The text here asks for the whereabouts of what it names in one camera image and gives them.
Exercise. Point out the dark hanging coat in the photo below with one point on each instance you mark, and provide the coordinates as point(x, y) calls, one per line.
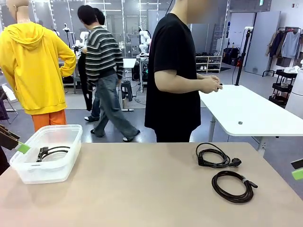
point(275, 45)

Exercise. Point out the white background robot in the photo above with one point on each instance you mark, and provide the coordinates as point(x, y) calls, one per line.
point(82, 36)
point(144, 37)

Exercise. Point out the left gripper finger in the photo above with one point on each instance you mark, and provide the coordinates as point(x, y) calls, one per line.
point(9, 132)
point(23, 148)

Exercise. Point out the person's left hand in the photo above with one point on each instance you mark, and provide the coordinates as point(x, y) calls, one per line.
point(216, 79)

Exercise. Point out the person's right forearm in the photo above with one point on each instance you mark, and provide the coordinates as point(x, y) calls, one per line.
point(180, 81)

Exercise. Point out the wooden shoe rack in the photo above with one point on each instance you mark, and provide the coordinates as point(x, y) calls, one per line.
point(208, 63)

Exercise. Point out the yellow hoodie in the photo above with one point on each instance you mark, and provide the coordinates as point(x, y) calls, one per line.
point(35, 71)

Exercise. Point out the light blue hanging top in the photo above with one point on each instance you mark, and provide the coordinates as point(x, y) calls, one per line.
point(290, 45)

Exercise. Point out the folding chair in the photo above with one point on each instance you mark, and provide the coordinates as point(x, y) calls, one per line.
point(8, 93)

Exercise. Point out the beige mannequin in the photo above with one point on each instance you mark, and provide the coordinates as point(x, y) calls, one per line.
point(17, 10)

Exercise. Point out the black bulky object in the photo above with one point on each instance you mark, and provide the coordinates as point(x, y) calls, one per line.
point(3, 160)

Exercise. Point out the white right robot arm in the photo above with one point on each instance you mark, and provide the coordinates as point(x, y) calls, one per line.
point(297, 94)

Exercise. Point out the person in striped sweater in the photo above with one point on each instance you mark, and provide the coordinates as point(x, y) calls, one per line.
point(101, 54)

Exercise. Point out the black utility cart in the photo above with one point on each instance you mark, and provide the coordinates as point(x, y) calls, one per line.
point(282, 88)

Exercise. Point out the clear plastic storage bin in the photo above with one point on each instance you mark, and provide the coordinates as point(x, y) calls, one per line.
point(47, 175)

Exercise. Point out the person in black t-shirt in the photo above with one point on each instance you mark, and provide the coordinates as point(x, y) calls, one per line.
point(172, 71)

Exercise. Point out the person's left forearm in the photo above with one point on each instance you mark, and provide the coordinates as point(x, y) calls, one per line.
point(201, 76)

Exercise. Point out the orange trousers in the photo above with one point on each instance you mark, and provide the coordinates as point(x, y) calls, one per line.
point(49, 120)

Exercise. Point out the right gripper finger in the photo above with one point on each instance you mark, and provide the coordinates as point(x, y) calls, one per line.
point(298, 174)
point(297, 163)

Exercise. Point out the white paper box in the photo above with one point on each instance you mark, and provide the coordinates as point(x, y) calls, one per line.
point(291, 70)

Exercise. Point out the black camera stand pole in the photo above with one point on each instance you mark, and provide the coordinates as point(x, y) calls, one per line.
point(242, 61)

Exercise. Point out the black computer tower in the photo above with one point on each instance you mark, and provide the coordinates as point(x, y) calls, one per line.
point(137, 72)

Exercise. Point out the black clothes rack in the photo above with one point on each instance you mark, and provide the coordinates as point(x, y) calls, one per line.
point(267, 73)

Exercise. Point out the grey partition panel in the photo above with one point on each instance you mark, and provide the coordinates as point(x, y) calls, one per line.
point(262, 47)

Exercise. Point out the person in dark clothing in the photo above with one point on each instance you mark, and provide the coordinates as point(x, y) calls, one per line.
point(99, 16)

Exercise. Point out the person's right hand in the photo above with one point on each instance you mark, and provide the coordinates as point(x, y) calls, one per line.
point(209, 87)

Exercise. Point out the black step stool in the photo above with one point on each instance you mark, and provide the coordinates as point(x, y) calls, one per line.
point(127, 91)

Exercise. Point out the white background table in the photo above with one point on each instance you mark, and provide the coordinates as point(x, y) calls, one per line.
point(248, 111)

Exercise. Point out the black bags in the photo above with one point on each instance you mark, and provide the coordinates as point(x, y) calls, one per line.
point(228, 55)

